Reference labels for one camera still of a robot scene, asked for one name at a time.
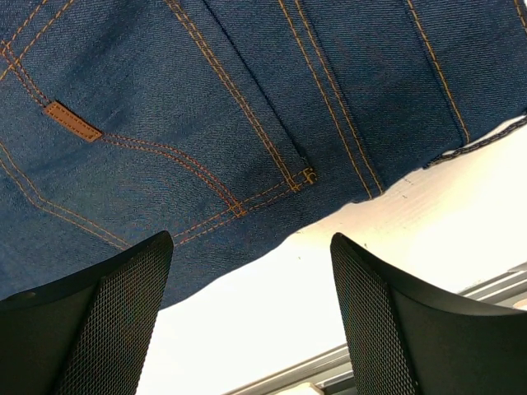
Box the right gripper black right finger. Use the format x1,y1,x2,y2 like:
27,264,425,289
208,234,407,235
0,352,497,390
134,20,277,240
330,233,526,394

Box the dark blue denim trousers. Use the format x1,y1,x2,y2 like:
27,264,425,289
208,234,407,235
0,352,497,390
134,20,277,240
1,1,526,307

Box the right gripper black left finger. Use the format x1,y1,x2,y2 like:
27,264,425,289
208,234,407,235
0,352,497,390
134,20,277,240
1,231,173,394

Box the aluminium frame rail front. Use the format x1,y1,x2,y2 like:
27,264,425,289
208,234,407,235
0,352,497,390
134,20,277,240
229,263,526,395

